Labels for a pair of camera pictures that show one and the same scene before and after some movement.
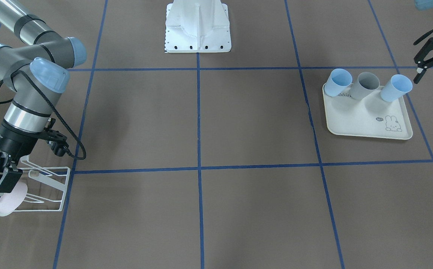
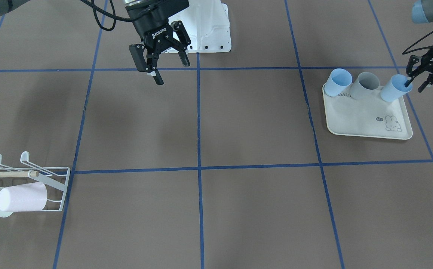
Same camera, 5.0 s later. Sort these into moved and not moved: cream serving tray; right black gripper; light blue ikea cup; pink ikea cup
Moved: pink ikea cup; right black gripper
Not moved: light blue ikea cup; cream serving tray
